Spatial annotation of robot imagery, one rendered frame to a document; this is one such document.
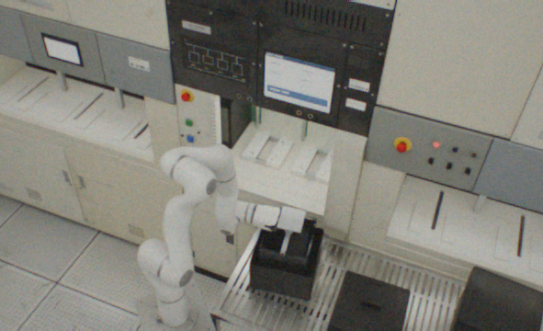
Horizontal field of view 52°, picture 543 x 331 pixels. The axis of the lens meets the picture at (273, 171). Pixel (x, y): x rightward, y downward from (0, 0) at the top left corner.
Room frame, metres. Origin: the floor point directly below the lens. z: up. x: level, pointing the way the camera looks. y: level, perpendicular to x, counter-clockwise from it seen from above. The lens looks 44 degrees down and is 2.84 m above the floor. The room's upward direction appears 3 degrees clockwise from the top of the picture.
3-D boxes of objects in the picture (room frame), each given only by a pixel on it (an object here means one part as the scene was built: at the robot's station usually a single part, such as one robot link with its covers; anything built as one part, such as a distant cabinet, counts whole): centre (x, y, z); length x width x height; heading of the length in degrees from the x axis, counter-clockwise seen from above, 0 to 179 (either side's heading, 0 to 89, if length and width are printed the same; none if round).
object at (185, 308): (1.24, 0.38, 0.85); 0.19 x 0.19 x 0.18
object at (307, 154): (2.07, -0.22, 0.89); 0.22 x 0.21 x 0.04; 160
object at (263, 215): (1.52, 0.03, 1.09); 0.11 x 0.10 x 0.07; 78
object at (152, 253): (1.26, 0.41, 1.07); 0.19 x 0.12 x 0.24; 54
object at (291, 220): (1.50, -0.07, 0.96); 0.24 x 0.20 x 0.32; 168
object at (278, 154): (2.16, 0.04, 0.89); 0.22 x 0.21 x 0.04; 160
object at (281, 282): (1.50, -0.08, 0.85); 0.28 x 0.28 x 0.17; 78
